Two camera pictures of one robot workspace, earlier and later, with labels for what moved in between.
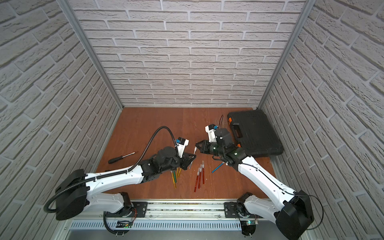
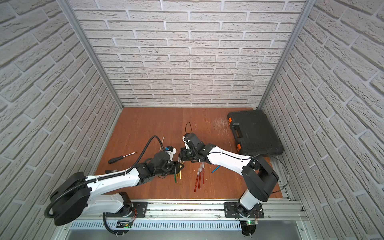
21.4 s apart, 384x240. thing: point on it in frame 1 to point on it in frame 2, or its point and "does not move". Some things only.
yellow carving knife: (173, 179) to (180, 172)
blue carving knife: (217, 167) does not move
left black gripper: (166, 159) does not move
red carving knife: (203, 172) does not move
